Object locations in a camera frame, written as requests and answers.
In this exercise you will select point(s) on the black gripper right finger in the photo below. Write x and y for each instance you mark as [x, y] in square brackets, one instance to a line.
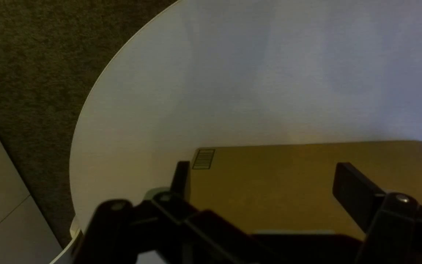
[392, 221]

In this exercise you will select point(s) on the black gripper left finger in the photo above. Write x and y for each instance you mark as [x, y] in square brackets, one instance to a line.
[172, 230]

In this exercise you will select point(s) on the open cardboard box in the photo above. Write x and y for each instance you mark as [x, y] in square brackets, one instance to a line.
[289, 186]

